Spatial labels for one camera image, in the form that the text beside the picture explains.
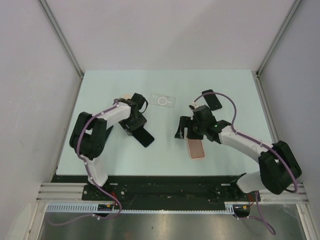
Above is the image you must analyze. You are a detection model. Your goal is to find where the aluminium corner post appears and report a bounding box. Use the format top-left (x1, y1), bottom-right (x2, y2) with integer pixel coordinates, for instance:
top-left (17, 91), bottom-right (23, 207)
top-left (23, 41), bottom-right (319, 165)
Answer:
top-left (255, 0), bottom-right (303, 76)
top-left (37, 0), bottom-right (85, 79)

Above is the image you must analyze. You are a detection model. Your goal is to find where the right aluminium corner post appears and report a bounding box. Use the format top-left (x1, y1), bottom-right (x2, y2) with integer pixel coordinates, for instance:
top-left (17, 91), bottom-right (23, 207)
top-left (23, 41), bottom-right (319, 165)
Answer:
top-left (255, 0), bottom-right (303, 76)

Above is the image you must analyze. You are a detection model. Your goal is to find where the pink phone case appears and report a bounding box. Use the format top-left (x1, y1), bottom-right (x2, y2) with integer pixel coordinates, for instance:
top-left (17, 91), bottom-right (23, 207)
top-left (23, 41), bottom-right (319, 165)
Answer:
top-left (186, 138), bottom-right (205, 160)

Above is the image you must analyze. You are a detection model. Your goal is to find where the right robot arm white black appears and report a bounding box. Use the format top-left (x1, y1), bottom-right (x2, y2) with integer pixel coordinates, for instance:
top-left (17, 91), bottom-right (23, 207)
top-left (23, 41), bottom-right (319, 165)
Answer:
top-left (174, 105), bottom-right (302, 201)

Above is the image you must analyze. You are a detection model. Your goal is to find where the white slotted cable duct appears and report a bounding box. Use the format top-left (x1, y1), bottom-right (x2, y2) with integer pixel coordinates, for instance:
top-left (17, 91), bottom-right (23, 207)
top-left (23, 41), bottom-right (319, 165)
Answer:
top-left (46, 202), bottom-right (249, 215)

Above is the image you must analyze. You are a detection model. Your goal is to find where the beige magsafe phone case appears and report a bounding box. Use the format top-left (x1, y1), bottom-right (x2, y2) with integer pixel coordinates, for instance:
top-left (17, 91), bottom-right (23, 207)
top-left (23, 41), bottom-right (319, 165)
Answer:
top-left (122, 94), bottom-right (132, 99)

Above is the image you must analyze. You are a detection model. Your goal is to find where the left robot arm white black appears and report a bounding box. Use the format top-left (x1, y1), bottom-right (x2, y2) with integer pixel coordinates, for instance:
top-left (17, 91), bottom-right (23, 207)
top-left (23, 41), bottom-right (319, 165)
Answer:
top-left (69, 93), bottom-right (155, 200)

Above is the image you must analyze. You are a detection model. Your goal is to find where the black phone far right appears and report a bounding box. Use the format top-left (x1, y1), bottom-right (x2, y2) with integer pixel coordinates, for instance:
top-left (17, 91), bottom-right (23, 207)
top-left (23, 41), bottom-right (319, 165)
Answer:
top-left (202, 89), bottom-right (223, 111)

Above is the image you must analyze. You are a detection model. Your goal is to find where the left aluminium corner post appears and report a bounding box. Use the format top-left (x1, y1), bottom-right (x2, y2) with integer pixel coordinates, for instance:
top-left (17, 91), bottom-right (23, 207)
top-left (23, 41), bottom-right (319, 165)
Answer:
top-left (37, 0), bottom-right (85, 79)

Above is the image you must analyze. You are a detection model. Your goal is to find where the clear magsafe phone case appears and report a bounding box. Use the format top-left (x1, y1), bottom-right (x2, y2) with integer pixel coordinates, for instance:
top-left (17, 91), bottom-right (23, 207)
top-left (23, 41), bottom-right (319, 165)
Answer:
top-left (149, 94), bottom-right (176, 108)

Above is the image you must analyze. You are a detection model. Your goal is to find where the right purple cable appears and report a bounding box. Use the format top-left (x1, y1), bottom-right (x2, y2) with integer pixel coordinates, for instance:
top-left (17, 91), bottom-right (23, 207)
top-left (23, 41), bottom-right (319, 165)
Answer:
top-left (192, 92), bottom-right (301, 236)

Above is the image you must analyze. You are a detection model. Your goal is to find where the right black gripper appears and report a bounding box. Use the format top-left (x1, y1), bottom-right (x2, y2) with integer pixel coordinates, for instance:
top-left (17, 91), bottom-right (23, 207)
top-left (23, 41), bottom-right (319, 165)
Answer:
top-left (174, 116), bottom-right (206, 140)

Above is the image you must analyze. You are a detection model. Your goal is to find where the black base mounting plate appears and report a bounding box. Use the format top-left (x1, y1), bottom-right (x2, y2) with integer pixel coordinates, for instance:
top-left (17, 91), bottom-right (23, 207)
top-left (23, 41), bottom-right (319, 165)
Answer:
top-left (51, 175), bottom-right (260, 207)

